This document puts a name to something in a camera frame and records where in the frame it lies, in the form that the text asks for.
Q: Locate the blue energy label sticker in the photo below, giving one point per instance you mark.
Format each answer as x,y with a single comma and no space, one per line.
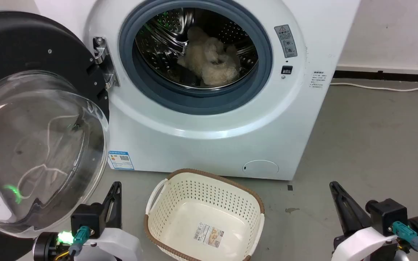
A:
121,160

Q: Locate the perforated steel drum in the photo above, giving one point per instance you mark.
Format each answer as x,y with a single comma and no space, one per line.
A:
160,43

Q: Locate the grey warning sticker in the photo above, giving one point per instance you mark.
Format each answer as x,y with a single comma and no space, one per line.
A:
286,40

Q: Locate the washer door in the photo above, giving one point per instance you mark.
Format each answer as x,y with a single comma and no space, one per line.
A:
31,43

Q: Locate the cream plastic laundry basket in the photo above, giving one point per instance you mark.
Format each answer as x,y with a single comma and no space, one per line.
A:
194,195

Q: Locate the paper label in basket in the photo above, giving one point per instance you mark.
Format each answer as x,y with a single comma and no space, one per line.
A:
209,235

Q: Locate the metal door hinge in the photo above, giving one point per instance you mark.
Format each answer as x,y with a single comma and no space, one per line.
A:
102,54

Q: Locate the small printed text sticker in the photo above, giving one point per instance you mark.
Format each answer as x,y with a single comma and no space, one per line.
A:
318,79

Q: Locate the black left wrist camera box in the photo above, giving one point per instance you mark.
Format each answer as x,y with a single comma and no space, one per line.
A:
87,217

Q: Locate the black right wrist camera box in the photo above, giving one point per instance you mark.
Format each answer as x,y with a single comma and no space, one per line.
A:
388,214

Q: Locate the black door latch socket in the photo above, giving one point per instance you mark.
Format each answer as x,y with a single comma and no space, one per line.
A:
286,70

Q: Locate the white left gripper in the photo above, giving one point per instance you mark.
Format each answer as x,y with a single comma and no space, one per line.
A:
118,244

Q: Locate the round white filter cover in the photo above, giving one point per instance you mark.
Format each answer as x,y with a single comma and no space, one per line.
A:
260,169

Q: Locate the beige plush toy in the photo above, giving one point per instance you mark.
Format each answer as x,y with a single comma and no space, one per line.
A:
212,61

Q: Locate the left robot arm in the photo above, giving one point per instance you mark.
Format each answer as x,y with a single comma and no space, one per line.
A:
45,246

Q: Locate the black baseboard strip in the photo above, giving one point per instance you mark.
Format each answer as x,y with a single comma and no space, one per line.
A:
394,76

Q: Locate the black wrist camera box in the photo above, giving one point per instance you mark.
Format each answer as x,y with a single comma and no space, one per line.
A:
388,214
87,217

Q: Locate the white front-load washing machine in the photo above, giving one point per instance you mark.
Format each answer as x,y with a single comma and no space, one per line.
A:
212,152

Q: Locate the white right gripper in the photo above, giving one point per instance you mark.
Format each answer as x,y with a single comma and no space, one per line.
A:
365,246

